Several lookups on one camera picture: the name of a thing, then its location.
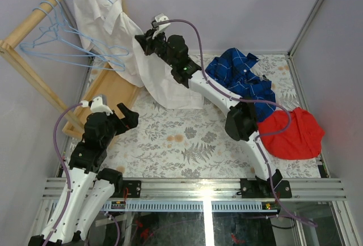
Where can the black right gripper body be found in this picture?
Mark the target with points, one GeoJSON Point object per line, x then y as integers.
{"type": "Point", "coordinates": [156, 45]}

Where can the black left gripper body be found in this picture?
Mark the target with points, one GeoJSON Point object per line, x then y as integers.
{"type": "Point", "coordinates": [121, 120]}

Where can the blue plaid shirt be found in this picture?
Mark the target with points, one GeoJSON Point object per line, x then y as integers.
{"type": "Point", "coordinates": [232, 70]}

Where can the blue hanger of white shirt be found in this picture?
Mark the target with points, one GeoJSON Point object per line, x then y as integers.
{"type": "Point", "coordinates": [58, 23]}

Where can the light blue wire hanger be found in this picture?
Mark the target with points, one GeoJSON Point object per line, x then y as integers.
{"type": "Point", "coordinates": [60, 48]}

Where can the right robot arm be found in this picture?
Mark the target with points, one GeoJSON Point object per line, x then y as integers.
{"type": "Point", "coordinates": [241, 119]}

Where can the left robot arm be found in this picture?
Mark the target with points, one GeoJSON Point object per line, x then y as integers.
{"type": "Point", "coordinates": [88, 185]}

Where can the floral table cover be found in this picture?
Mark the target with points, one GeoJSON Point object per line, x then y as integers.
{"type": "Point", "coordinates": [192, 143]}

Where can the red cloth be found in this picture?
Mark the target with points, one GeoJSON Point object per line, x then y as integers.
{"type": "Point", "coordinates": [301, 141]}

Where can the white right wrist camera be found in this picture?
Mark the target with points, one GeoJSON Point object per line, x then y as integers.
{"type": "Point", "coordinates": [159, 24]}

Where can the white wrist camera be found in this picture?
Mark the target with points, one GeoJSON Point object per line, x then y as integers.
{"type": "Point", "coordinates": [159, 24]}
{"type": "Point", "coordinates": [97, 105]}

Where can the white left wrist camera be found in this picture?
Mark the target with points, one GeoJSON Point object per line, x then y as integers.
{"type": "Point", "coordinates": [97, 105]}

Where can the aluminium rail frame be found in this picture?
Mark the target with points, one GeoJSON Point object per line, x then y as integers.
{"type": "Point", "coordinates": [247, 195]}

